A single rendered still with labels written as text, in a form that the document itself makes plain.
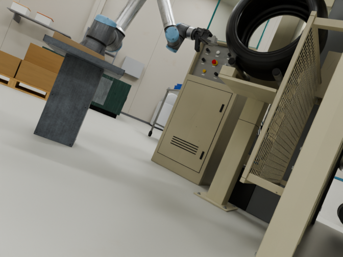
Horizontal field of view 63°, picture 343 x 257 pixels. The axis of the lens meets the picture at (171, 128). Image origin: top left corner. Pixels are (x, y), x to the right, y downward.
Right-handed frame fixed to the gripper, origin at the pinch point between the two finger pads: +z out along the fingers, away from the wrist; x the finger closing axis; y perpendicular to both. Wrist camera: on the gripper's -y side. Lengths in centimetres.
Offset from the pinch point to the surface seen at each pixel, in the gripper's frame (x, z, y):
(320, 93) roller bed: 21, 69, 1
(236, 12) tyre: -12.0, 8.5, 19.7
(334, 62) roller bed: 21, 68, 21
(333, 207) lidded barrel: 289, 115, -67
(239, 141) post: 27, 38, -50
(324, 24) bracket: -58, 71, 4
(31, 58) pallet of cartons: 74, -318, -92
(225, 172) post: 28, 41, -73
